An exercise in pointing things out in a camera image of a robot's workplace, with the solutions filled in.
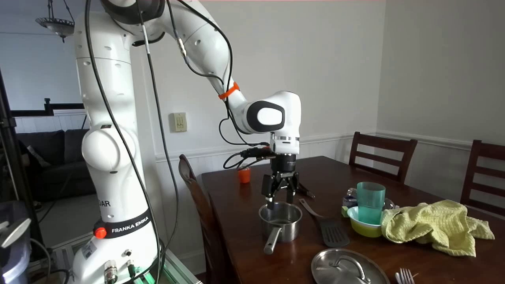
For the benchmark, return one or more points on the silver forks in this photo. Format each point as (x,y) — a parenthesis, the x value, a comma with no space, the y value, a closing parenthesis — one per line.
(404,276)

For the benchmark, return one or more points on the black metal stand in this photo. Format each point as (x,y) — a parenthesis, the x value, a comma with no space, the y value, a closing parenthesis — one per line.
(32,112)

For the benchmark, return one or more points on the dark wooden slat-back chair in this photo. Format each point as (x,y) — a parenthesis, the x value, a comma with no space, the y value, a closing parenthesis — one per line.
(382,142)
(486,151)

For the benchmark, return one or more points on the hanging chandelier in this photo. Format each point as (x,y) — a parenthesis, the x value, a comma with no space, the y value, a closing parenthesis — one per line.
(57,23)

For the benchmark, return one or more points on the green bowl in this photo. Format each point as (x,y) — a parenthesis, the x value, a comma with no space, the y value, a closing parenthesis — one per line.
(363,227)

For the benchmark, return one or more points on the silver pot lid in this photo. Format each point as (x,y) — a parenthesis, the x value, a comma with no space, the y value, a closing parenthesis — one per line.
(341,268)

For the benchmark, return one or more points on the orange bottle with grey cap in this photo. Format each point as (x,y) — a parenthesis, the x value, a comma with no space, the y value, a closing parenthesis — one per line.
(243,176)

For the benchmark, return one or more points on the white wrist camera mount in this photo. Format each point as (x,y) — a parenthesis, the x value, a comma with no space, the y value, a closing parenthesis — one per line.
(286,142)

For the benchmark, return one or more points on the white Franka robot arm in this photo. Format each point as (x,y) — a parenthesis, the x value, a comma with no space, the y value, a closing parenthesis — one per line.
(111,157)

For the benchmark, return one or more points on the yellow cloth towel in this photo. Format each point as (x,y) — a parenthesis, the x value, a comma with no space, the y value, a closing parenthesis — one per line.
(442,225)

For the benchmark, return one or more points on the teal plastic cup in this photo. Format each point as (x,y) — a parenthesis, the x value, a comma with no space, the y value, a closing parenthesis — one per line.
(371,202)

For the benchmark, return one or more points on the beige wall outlet plate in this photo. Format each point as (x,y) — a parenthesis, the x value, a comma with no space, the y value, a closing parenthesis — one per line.
(177,121)

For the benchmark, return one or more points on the dark couch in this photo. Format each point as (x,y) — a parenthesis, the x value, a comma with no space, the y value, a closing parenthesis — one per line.
(52,167)

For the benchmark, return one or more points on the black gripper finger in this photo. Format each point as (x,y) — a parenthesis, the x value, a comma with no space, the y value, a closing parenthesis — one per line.
(292,189)
(269,186)

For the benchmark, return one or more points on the dark wooden curved-back chair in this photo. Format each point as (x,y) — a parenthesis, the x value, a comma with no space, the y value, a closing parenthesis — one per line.
(202,209)

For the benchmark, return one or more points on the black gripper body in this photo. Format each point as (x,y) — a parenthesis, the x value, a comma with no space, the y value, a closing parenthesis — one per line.
(284,165)

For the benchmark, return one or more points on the grey round appliance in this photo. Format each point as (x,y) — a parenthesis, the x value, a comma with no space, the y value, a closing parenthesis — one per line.
(13,261)

